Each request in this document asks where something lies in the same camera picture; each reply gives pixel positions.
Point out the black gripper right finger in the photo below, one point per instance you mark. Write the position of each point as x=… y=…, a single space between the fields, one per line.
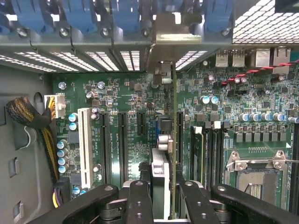
x=196 y=205

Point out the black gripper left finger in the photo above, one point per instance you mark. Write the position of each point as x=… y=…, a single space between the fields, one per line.
x=137 y=205

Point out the long black expansion slot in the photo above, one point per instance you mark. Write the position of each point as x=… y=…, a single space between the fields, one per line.
x=123 y=149
x=180 y=137
x=105 y=149

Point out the CPU socket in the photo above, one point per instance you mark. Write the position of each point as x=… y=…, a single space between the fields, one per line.
x=257 y=182

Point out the black power connector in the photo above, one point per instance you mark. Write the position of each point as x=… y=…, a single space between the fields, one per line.
x=63 y=189

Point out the socket locking lever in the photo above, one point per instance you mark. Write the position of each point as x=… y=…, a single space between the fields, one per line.
x=261 y=161

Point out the white expansion slot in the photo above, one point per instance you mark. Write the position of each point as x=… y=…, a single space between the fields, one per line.
x=85 y=144

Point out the short black expansion slot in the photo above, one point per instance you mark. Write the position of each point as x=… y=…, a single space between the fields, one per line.
x=141 y=123

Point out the green motherboard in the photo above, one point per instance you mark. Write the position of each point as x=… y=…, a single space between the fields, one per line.
x=130 y=105

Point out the open PC case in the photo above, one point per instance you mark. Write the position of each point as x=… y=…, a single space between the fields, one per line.
x=23 y=151

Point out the white power connector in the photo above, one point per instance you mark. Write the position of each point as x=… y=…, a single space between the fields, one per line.
x=58 y=105

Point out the silver USB port block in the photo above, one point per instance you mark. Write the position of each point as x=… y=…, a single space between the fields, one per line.
x=230 y=59

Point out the silver ethernet port block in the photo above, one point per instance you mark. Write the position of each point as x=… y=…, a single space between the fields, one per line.
x=272 y=58

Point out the blue card retainer clip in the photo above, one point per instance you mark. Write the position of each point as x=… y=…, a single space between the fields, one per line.
x=30 y=14
x=126 y=14
x=218 y=14
x=79 y=14

